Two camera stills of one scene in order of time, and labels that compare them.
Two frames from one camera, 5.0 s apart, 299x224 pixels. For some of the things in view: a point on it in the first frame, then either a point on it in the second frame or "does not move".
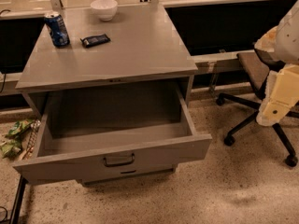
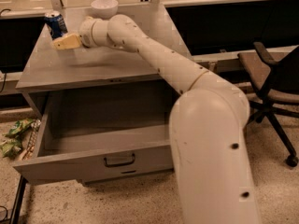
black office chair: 257,65 does not move
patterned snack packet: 34,131 does not move
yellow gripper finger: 281,95 -> 70,41
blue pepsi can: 56,27 does not move
